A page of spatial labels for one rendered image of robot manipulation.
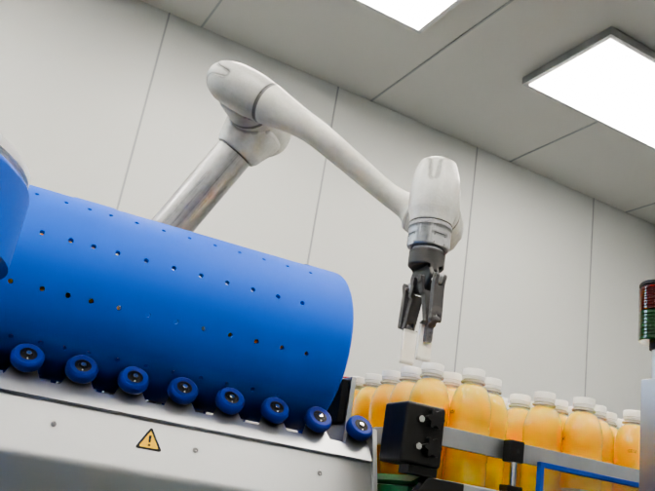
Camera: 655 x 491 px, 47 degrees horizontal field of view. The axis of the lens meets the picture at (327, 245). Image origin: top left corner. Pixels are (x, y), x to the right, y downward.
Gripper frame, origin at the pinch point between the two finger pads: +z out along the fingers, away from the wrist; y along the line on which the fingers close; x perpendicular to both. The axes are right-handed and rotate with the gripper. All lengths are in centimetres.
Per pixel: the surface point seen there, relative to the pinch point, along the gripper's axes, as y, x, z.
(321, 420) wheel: 17.1, -25.4, 19.9
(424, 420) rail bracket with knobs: 30.5, -14.7, 18.3
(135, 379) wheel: 17, -55, 20
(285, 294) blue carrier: 19.2, -35.8, 2.1
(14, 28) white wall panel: -261, -111, -177
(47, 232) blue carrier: 19, -73, 3
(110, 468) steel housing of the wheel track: 20, -56, 32
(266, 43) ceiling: -258, 21, -224
